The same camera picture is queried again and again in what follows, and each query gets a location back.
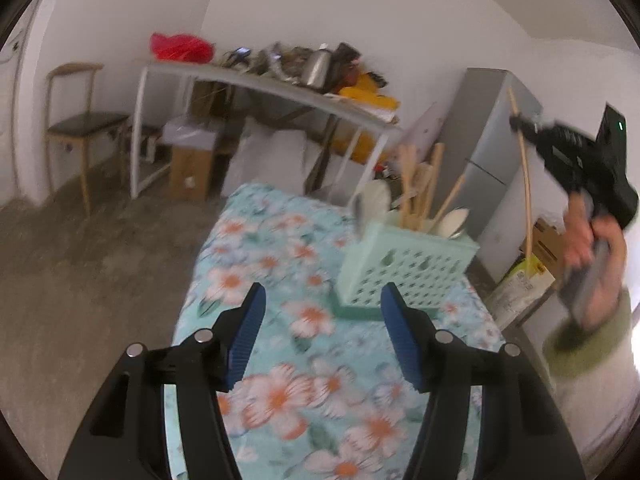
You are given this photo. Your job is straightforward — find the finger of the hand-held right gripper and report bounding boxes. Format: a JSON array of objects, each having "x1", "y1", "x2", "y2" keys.
[
  {"x1": 510, "y1": 124, "x2": 549, "y2": 159},
  {"x1": 509, "y1": 114, "x2": 554, "y2": 139}
]

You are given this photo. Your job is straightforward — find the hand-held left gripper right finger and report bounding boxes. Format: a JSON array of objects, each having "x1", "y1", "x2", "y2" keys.
[{"x1": 381, "y1": 282, "x2": 586, "y2": 480}]

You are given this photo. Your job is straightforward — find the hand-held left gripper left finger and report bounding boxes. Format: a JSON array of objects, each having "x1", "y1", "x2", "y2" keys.
[{"x1": 59, "y1": 282, "x2": 267, "y2": 480}]

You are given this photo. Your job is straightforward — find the green perforated utensil basket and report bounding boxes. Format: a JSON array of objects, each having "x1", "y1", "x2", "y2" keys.
[{"x1": 331, "y1": 221, "x2": 481, "y2": 324}]

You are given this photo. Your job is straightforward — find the white rice paddle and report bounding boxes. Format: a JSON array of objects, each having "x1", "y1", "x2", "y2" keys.
[{"x1": 360, "y1": 179, "x2": 392, "y2": 227}]

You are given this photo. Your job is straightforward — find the person's right forearm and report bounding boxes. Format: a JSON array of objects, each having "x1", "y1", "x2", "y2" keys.
[{"x1": 542, "y1": 287, "x2": 636, "y2": 379}]

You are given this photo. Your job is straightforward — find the person's right hand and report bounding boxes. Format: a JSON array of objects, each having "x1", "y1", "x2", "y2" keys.
[{"x1": 562, "y1": 194, "x2": 630, "y2": 330}]

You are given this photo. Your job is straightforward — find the silver refrigerator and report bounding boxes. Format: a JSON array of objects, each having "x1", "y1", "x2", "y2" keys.
[{"x1": 434, "y1": 67, "x2": 546, "y2": 257}]

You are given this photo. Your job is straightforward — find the floral blanket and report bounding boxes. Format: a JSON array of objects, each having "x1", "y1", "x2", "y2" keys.
[{"x1": 169, "y1": 182, "x2": 506, "y2": 480}]

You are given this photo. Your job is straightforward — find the open brown cardboard box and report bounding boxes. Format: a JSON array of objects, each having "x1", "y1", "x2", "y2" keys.
[{"x1": 519, "y1": 216, "x2": 567, "y2": 274}]

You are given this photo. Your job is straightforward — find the pink board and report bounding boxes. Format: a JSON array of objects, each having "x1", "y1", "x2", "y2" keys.
[{"x1": 394, "y1": 102, "x2": 451, "y2": 172}]

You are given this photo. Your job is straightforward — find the orange plastic bag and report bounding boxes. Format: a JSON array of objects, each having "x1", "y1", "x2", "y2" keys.
[{"x1": 332, "y1": 119, "x2": 392, "y2": 167}]

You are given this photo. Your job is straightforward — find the person's torso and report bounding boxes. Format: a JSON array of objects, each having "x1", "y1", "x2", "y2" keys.
[{"x1": 550, "y1": 355, "x2": 640, "y2": 478}]

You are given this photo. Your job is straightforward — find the steel electric kettle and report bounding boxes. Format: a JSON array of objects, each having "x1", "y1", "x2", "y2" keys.
[{"x1": 302, "y1": 44, "x2": 335, "y2": 89}]

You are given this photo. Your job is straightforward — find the white table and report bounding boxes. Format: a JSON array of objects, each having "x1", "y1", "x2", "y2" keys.
[{"x1": 127, "y1": 60, "x2": 405, "y2": 200}]

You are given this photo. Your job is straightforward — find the wooden chair dark seat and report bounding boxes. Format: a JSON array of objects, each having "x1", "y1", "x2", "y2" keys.
[{"x1": 45, "y1": 62, "x2": 134, "y2": 219}]

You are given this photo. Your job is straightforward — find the red plastic bag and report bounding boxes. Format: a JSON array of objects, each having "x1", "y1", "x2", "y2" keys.
[{"x1": 150, "y1": 32, "x2": 215, "y2": 64}]

